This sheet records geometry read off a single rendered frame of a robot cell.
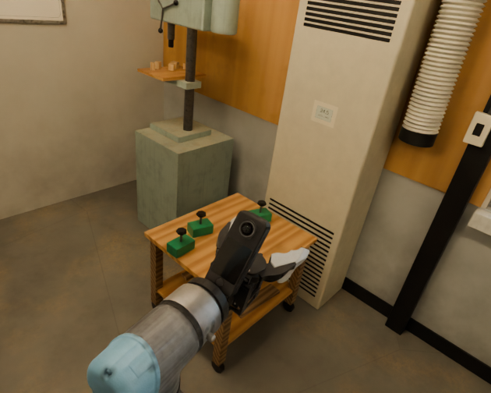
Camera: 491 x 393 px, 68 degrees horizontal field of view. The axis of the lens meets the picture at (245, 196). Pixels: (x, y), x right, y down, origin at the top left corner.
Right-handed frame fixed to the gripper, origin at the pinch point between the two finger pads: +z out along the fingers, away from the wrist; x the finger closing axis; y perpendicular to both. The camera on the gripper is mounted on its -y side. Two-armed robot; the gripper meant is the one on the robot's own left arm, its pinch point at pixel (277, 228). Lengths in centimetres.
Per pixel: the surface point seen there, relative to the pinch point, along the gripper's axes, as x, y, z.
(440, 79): 6, -14, 120
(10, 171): -204, 118, 58
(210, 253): -43, 77, 59
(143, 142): -135, 77, 106
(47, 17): -209, 23, 93
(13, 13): -212, 23, 75
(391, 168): 4, 35, 140
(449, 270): 53, 68, 133
